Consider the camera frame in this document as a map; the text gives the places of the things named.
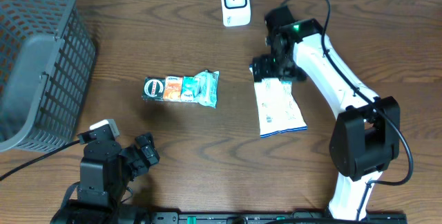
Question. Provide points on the light green tissue pack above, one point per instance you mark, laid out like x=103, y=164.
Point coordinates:
x=208, y=88

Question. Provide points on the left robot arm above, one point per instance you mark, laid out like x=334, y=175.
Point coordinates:
x=105, y=172

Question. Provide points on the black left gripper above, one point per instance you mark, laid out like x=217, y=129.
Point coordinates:
x=139, y=154

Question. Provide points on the grey plastic mesh basket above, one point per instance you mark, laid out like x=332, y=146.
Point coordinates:
x=47, y=59

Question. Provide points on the green Zam-Buk box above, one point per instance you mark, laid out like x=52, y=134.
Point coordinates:
x=153, y=89

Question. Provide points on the white barcode scanner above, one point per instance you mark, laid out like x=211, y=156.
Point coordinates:
x=236, y=12

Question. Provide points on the orange Kleenex tissue pack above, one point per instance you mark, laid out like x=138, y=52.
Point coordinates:
x=173, y=89

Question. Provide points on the yellow wet wipes pack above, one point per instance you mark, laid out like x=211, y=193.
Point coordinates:
x=278, y=111

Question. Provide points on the teal Kleenex tissue pack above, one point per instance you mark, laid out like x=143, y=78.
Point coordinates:
x=190, y=89

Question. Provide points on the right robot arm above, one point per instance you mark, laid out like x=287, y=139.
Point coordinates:
x=364, y=140

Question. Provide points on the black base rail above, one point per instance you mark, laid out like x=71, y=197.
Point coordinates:
x=248, y=218

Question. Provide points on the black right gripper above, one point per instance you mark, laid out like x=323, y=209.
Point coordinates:
x=260, y=69

